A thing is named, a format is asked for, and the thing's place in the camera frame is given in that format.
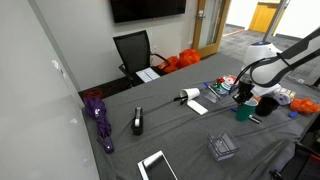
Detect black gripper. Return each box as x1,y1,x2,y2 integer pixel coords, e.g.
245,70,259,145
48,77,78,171
238,74,254,100

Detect green plastic cup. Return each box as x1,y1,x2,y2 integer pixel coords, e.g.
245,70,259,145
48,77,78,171
236,98,258,121

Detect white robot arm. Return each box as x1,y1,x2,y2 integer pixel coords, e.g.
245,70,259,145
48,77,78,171
234,28,320,104

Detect black cup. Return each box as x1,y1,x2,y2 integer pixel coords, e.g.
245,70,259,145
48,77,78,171
255,96,279,116

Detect white paper cup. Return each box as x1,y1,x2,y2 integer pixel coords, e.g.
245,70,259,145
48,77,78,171
180,88,200,100

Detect red white round lid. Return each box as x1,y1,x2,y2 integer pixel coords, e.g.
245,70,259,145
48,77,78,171
222,75,237,91

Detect black marker pen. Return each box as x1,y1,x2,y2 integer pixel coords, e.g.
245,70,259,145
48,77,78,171
248,115,262,124

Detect clear acrylic organizer tray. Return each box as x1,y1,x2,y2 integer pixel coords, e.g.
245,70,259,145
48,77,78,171
205,83,229,102

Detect blue marker pen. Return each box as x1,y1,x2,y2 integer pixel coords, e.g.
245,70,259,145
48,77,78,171
203,82,221,99

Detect grey tablecloth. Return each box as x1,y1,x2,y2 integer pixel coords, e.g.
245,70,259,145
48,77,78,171
83,55,317,180

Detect white rectangular box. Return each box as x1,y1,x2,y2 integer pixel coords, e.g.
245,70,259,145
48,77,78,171
187,100,208,115

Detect blue eraser block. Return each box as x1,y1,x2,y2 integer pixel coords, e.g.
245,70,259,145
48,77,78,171
288,112,298,118

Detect clear plastic container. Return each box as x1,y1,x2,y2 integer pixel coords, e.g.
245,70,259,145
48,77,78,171
207,129,240,161

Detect orange plastic bag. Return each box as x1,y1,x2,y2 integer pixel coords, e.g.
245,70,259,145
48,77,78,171
290,98,320,114

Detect orange bags on floor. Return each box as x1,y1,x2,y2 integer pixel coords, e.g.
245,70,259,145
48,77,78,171
157,49,201,73

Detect wooden door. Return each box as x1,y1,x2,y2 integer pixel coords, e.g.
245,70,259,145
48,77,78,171
192,0,231,58

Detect white papers on chair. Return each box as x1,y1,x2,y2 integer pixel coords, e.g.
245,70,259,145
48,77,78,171
136,67,160,83

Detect black tablet device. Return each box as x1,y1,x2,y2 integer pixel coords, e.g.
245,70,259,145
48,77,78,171
137,151,178,180

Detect black office chair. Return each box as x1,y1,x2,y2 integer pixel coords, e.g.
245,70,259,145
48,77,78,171
113,30,170,87

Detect purple folded umbrella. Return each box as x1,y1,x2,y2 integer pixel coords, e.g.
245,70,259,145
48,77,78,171
84,97,114,154

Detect wall mounted television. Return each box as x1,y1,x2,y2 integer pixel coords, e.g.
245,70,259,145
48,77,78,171
110,0,186,23

